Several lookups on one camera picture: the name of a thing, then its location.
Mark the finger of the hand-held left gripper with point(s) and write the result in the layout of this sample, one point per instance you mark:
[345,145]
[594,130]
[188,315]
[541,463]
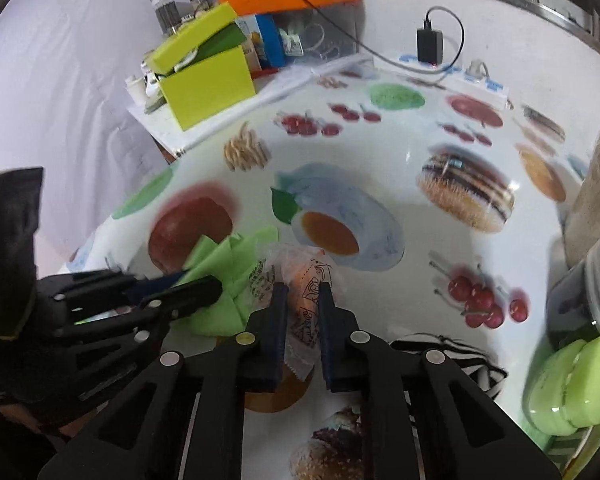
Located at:
[195,292]
[155,284]

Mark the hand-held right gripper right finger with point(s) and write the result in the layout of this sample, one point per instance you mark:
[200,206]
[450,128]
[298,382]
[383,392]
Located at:
[325,330]

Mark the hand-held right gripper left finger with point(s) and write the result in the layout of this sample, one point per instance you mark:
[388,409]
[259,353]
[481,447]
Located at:
[280,320]

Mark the green cloth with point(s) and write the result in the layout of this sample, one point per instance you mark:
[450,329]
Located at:
[220,265]

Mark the clear plastic bread packet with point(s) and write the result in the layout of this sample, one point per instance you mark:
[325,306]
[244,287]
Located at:
[302,280]

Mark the black white striped cloth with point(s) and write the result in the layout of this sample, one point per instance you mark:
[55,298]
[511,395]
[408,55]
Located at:
[472,360]

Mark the person's left forearm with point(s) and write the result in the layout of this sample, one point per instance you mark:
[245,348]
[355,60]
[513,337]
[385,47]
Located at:
[5,240]

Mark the person's left hand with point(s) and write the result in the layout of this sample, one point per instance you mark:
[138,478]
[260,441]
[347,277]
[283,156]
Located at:
[25,416]

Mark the white shelf board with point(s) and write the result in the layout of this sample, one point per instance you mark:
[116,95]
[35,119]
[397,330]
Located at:
[200,135]

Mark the fruit printed tablecloth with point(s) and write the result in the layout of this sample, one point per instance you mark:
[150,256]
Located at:
[380,160]

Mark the small white jar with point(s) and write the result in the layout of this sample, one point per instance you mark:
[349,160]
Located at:
[136,87]

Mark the lime green box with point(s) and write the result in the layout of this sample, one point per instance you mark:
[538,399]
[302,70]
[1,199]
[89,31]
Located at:
[205,90]

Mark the dark green inner box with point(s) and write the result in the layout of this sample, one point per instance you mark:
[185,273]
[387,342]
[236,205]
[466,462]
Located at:
[225,40]

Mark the blue box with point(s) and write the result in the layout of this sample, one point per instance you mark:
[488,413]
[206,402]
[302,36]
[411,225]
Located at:
[270,42]

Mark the dark glass jar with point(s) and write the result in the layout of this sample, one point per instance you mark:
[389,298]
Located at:
[165,12]

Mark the small glass jar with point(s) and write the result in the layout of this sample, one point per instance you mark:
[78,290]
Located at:
[200,4]

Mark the white power strip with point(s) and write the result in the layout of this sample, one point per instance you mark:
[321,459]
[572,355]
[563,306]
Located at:
[480,87]

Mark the white plug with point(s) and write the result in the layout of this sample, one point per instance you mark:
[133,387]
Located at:
[476,70]

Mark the black charger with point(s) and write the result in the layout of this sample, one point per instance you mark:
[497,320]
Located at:
[430,47]

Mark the metal window grille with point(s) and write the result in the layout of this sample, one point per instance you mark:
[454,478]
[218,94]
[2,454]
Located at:
[530,7]

